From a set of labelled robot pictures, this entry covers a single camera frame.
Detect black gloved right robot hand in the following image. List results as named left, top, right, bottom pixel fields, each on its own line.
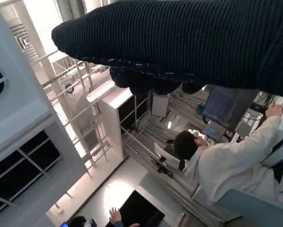
left=51, top=0, right=283, bottom=97

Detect white panel board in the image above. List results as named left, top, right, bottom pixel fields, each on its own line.
left=152, top=94, right=171, bottom=118

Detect dark desk monitor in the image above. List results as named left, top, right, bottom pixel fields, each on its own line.
left=202, top=85, right=260, bottom=133

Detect small laptop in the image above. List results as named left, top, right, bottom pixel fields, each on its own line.
left=204, top=126, right=224, bottom=140

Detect white cabinet dark compartments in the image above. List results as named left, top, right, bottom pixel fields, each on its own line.
left=86, top=86, right=154, bottom=164

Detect seated person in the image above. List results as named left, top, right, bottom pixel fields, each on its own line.
left=173, top=103, right=283, bottom=204

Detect ceiling air vent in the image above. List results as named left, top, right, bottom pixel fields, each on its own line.
left=9, top=22, right=42, bottom=64

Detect black monitor screen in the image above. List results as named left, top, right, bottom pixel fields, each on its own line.
left=120, top=190, right=165, bottom=227

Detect grey chair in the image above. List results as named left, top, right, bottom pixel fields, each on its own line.
left=214, top=139, right=283, bottom=225

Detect person with raised hand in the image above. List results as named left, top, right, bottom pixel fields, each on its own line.
left=67, top=207, right=141, bottom=227

